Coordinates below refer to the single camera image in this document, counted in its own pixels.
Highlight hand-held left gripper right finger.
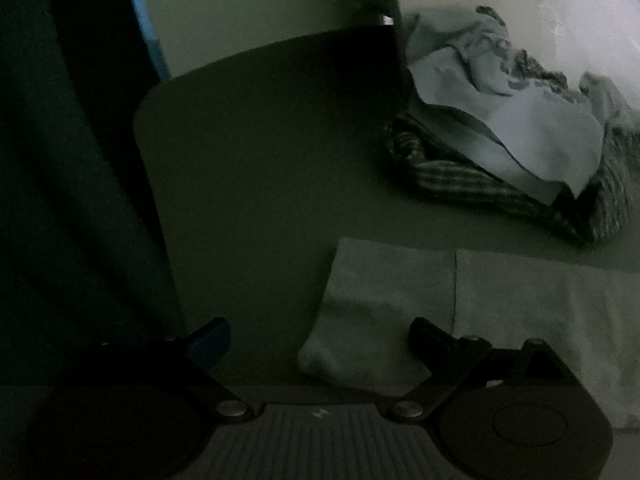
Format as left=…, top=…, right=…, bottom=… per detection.
left=380, top=316, right=581, bottom=422

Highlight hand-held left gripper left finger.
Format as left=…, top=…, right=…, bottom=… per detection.
left=65, top=317, right=255, bottom=421

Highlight grey sweatpants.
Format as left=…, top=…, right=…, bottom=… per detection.
left=297, top=237, right=640, bottom=431

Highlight plaid cloth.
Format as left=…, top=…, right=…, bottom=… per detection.
left=382, top=115, right=640, bottom=246

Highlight dark cloth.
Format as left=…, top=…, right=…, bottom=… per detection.
left=0, top=0, right=186, bottom=391

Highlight blue-grey crumpled garment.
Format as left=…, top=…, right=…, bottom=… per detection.
left=402, top=7, right=606, bottom=206

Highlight grey mottled garment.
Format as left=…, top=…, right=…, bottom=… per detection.
left=472, top=5, right=640, bottom=133

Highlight blue strip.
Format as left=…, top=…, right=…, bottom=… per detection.
left=121, top=0, right=172, bottom=81

